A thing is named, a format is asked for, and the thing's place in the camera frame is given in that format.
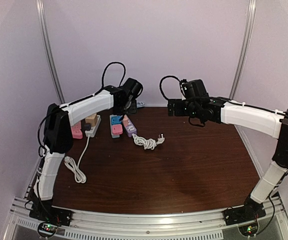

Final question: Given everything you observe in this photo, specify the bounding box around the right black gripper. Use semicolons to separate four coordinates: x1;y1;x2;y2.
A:
168;99;200;119

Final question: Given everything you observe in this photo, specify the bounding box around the small pink charger plug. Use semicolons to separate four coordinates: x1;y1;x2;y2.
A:
122;114;129;128

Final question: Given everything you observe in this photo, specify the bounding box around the blue plug adapter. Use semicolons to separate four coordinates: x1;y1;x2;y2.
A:
110;115;122;125

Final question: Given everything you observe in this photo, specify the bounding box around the purple power strip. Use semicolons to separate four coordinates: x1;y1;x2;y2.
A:
124;119;137;138

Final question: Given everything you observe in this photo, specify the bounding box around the pink plug adapter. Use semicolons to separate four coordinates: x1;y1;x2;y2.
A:
111;124;123;135

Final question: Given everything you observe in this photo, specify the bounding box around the light blue power strip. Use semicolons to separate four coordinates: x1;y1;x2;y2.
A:
110;114;120;138

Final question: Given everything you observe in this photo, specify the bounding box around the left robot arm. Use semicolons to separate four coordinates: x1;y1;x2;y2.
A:
34;83;143;202

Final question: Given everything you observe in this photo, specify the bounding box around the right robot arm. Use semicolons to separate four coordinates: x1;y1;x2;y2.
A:
167;97;288;221

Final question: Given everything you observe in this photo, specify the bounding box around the black plug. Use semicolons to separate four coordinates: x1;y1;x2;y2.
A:
84;123;92;131

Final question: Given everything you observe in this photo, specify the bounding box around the beige cube charger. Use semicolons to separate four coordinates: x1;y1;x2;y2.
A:
85;113;98;127

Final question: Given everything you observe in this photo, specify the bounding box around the white power strip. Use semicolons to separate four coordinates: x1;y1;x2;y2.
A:
85;115;101;138

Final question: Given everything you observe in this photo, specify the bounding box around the pink triangular power strip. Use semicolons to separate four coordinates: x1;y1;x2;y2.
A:
71;121;83;140

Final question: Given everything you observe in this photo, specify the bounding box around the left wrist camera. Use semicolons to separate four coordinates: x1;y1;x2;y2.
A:
121;77;143;99

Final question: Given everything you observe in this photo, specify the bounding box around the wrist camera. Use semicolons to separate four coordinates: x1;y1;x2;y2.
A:
180;79;209;99
121;77;143;99

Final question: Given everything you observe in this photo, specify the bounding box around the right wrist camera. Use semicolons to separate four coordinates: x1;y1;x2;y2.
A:
180;79;209;99

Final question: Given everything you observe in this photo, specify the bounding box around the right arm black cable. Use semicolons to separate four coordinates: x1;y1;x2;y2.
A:
159;75;184;101

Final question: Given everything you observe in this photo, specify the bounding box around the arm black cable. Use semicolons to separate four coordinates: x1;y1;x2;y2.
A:
37;61;126;161
159;75;184;101

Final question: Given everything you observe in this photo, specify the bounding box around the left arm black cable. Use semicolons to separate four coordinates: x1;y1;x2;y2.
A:
37;61;126;161

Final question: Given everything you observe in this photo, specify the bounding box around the white cable of purple strip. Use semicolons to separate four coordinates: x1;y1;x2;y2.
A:
132;132;166;151

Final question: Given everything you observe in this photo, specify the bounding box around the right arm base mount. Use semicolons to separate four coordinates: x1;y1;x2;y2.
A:
223;199;266;226

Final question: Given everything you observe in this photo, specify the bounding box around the aluminium front rail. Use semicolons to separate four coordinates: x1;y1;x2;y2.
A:
1;196;288;240

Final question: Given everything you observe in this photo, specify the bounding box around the right aluminium post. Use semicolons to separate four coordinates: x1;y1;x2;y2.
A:
229;0;256;99

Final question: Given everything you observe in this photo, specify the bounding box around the aluminium post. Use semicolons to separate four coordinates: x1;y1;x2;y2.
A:
229;0;256;99
36;0;65;104

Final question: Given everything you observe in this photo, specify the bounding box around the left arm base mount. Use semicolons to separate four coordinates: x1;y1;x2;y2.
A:
29;200;73;227

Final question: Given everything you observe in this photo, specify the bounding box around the left aluminium post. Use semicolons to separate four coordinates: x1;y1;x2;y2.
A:
36;0;65;104

